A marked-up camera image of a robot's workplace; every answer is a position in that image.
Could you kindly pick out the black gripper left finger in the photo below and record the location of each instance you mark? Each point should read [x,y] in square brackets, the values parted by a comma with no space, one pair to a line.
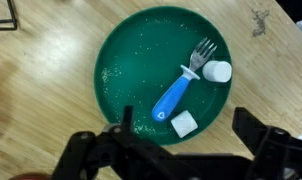
[123,140]

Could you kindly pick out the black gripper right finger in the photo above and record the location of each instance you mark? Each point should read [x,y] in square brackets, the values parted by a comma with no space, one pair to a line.
[263,141]

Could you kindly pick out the blue handled fork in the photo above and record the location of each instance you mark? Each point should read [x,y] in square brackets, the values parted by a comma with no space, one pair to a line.
[170,99]

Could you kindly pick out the green plate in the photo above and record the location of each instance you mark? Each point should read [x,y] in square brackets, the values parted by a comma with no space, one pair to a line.
[141,59]

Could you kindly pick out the white marshmallow near fork tines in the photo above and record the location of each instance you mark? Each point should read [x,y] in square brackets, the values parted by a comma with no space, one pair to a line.
[217,71]

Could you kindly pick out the white marshmallow near fork handle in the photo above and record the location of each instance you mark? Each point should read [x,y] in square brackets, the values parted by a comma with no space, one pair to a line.
[184,124]

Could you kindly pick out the black wire rack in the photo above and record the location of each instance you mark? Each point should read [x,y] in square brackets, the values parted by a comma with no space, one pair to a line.
[12,20]

